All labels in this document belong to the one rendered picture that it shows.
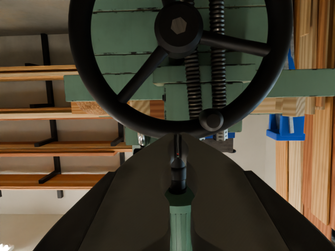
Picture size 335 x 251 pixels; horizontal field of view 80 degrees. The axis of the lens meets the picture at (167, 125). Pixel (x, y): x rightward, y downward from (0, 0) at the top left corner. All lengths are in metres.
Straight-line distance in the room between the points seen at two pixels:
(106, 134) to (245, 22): 2.78
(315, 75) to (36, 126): 3.43
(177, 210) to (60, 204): 3.27
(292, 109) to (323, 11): 1.33
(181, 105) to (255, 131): 2.79
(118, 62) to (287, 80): 0.37
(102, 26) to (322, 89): 0.50
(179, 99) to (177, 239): 0.45
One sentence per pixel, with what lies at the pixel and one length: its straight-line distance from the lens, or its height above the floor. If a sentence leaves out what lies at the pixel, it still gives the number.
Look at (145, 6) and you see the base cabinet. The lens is 0.50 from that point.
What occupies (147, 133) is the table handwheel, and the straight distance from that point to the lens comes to 0.27.
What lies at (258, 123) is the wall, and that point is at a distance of 3.12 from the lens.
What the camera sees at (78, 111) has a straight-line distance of 0.68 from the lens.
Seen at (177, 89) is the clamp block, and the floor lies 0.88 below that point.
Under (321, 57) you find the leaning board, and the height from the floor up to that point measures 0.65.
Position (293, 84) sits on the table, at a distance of 0.52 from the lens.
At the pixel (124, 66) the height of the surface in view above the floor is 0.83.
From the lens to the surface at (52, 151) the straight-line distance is 2.94.
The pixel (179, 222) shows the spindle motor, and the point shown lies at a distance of 0.65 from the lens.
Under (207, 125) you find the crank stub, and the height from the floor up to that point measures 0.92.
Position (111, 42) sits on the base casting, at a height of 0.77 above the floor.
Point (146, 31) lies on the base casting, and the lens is 0.48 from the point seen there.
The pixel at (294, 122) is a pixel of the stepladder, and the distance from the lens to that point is 1.34.
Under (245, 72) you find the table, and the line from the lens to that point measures 0.38.
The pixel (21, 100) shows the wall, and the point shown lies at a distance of 3.67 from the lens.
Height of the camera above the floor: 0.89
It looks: 8 degrees up
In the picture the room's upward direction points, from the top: 179 degrees clockwise
